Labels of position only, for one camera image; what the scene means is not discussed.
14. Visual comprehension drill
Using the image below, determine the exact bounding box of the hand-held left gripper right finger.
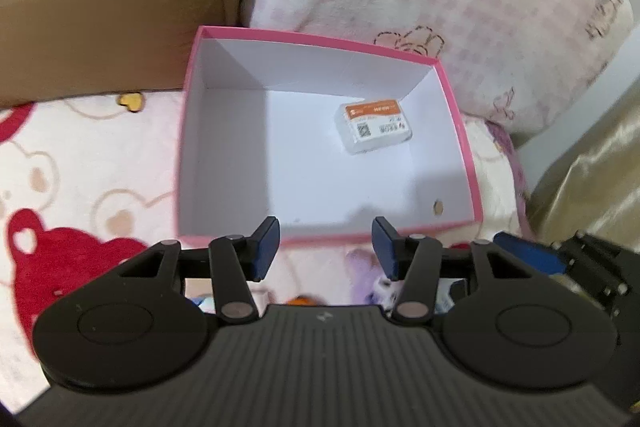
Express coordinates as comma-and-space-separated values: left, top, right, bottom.
371, 216, 524, 326

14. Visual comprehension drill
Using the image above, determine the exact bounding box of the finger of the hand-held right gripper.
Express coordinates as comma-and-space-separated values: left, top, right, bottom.
492, 231, 640, 323

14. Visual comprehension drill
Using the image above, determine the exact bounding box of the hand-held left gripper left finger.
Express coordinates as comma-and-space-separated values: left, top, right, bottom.
117, 216, 282, 326

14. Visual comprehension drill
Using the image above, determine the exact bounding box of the pink cardboard box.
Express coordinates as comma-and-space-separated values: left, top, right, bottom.
172, 25, 485, 249

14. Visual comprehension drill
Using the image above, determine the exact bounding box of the gold curtain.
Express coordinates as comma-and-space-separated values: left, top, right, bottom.
515, 77, 640, 250

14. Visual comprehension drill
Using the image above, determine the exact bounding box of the small white orange-label box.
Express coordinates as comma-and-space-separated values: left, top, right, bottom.
332, 99, 415, 155

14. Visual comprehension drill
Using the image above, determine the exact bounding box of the bear printed blanket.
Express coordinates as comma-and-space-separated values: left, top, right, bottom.
0, 89, 532, 410

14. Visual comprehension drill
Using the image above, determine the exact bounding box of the brown cloud pillow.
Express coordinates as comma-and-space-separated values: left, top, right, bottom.
0, 0, 266, 108

